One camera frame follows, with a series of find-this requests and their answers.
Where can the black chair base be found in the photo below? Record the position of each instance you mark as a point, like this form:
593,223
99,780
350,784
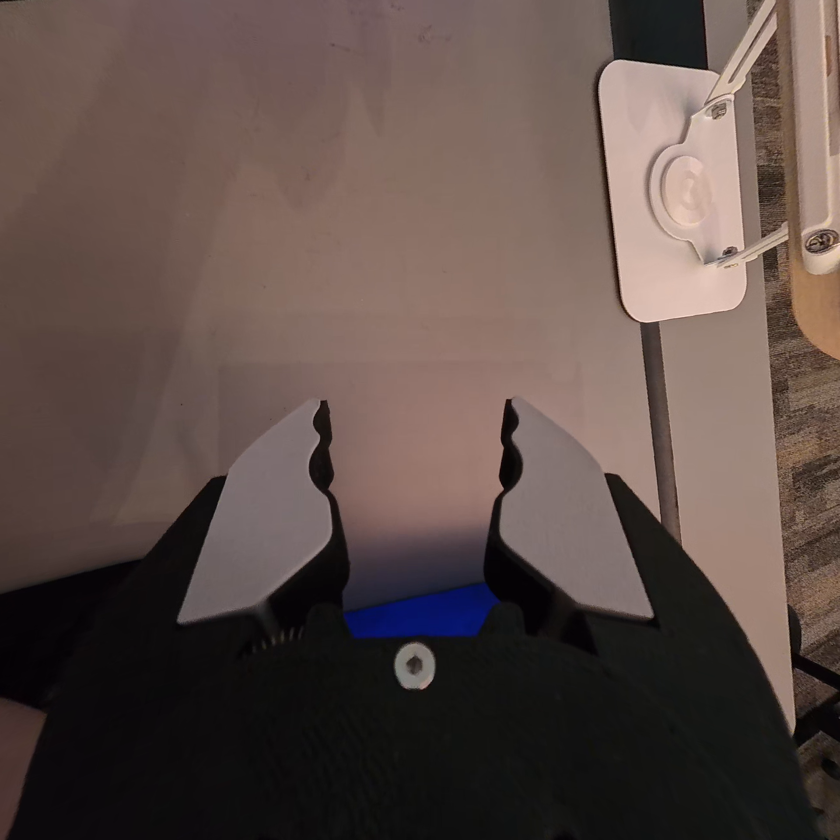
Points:
814,669

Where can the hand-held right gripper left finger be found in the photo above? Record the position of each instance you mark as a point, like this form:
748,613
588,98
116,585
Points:
262,538

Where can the blue plastic bin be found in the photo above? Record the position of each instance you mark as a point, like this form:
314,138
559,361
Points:
420,610

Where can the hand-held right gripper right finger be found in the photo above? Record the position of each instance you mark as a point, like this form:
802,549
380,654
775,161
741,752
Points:
571,538

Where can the person's right forearm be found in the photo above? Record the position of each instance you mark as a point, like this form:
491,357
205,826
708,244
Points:
16,741

